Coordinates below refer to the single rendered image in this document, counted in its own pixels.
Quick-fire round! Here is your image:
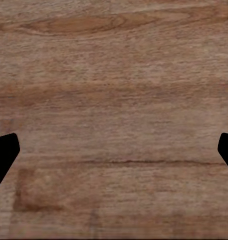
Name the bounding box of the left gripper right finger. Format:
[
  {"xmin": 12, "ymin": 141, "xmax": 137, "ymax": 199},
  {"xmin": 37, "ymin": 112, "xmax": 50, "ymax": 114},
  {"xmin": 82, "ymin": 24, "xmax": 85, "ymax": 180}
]
[{"xmin": 218, "ymin": 133, "xmax": 228, "ymax": 164}]

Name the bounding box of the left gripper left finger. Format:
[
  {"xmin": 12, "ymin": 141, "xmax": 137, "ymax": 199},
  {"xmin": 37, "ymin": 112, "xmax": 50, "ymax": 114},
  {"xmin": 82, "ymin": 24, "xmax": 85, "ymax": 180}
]
[{"xmin": 0, "ymin": 133, "xmax": 20, "ymax": 184}]

